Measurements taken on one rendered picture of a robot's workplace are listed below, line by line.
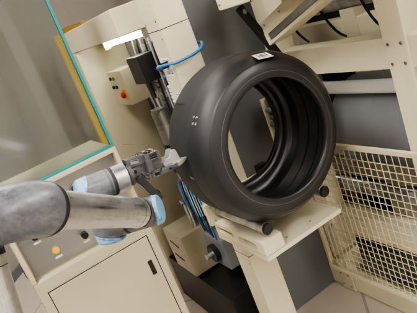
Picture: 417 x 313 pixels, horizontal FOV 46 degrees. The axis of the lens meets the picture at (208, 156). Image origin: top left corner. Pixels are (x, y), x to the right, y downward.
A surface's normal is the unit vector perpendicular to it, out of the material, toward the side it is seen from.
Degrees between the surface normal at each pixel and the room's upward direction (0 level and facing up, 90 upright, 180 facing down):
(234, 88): 80
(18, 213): 82
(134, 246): 90
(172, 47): 90
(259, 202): 97
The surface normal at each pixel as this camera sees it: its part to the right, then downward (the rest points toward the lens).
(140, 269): 0.47, 0.10
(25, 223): 0.56, 0.29
